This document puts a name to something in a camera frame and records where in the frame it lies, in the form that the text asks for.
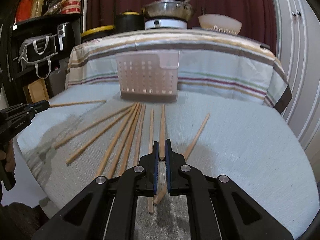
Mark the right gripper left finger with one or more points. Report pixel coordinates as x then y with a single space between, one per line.
105 208

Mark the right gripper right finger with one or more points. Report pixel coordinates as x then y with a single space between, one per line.
217 207

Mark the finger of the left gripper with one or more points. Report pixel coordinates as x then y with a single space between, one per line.
34 108

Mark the wooden chopstick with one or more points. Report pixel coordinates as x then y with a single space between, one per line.
69 137
159 196
76 103
139 136
123 142
77 153
195 139
130 141
114 142

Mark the person's left hand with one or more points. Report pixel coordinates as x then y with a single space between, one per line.
9 156

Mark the black white appliance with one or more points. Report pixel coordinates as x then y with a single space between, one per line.
63 35

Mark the black shelf unit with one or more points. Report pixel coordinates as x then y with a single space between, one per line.
23 19

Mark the yellow rimmed black container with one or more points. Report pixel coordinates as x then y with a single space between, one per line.
98 32

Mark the pink perforated utensil basket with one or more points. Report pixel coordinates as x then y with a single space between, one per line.
149 76

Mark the black cooking pot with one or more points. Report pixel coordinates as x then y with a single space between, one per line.
129 21

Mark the white portable stove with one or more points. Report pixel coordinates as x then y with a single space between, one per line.
165 23

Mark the striped tablecloth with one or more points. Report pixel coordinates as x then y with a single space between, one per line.
213 63

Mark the steel frying pan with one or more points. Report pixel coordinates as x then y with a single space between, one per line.
169 9

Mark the cream bowl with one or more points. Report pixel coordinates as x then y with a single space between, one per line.
220 23

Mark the white cabinet door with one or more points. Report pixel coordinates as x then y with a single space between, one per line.
298 51

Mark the black bag grey handles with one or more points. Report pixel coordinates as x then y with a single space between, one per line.
37 53

